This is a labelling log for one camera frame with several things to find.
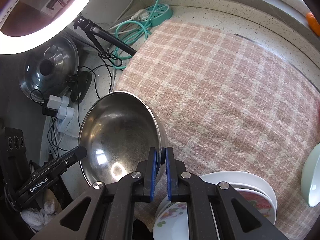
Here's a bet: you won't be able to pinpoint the red rose floral plate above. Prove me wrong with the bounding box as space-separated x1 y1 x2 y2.
152 189 277 240

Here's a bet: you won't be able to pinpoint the large steel bowl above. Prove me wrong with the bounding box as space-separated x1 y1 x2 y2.
79 91 168 185

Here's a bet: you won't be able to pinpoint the light blue ceramic bowl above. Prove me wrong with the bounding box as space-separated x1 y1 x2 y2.
301 144 320 207

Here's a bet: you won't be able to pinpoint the plain white leaf plate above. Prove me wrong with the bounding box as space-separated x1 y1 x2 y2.
201 171 277 225

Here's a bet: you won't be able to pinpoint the white charger plugs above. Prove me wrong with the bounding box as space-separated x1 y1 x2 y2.
47 95 75 133

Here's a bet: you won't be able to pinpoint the plaid pink cloth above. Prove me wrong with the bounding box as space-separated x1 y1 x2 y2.
116 20 319 239

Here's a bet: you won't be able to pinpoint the black oval device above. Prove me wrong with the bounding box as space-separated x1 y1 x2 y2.
69 70 92 104

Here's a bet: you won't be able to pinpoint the black tripod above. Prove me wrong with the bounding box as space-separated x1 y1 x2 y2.
73 15 136 56

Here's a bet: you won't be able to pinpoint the teal power strip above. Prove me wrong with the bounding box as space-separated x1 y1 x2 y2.
146 3 173 28

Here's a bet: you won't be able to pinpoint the orange fruit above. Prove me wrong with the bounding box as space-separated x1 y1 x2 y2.
306 12 320 37

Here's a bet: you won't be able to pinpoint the black cable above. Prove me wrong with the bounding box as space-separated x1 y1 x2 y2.
30 51 123 156

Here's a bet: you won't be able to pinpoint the white ring light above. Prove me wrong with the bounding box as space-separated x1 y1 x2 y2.
1 0 90 55

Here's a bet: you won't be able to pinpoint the teal cable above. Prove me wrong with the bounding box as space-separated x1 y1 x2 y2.
109 0 166 71

